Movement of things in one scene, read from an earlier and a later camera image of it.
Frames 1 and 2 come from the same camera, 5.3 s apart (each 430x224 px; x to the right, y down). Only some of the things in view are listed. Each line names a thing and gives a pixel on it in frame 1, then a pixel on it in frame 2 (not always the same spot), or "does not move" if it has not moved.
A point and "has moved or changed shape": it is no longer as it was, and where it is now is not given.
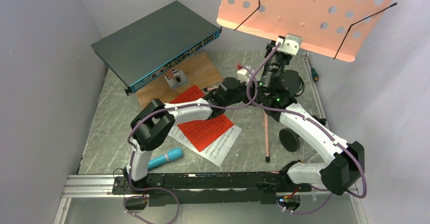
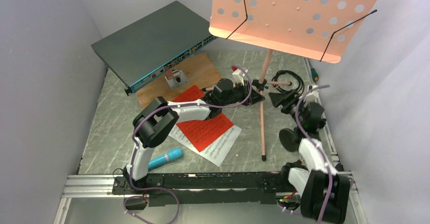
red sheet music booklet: x=201 y=133 does not move
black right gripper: x=269 y=47 → x=286 y=99
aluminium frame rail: x=82 y=186 does not move
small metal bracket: x=175 y=78 does not move
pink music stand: x=338 y=18 has moved or changed shape
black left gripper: x=243 y=84 does not move
